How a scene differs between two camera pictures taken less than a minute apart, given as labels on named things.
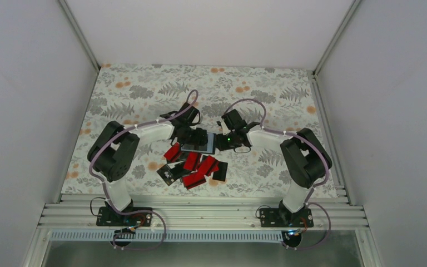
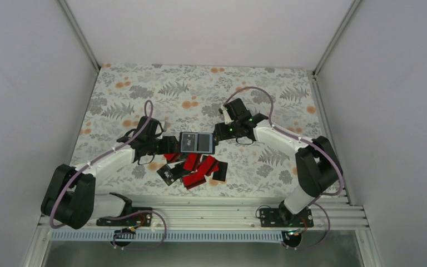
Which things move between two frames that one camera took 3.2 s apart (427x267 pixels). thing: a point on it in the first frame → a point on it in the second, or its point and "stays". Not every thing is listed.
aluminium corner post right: (336, 36) stays
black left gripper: (198, 139) → (168, 147)
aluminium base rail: (195, 218) stays
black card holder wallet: (209, 148) stays
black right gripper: (222, 146) → (222, 133)
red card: (192, 180) stays
